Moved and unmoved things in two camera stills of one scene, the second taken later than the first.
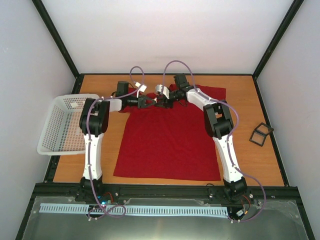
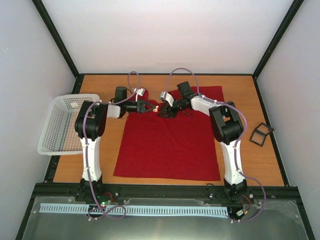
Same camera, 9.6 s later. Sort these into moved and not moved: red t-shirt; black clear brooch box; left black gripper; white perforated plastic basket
Moved: left black gripper
Not moved: black clear brooch box; red t-shirt; white perforated plastic basket
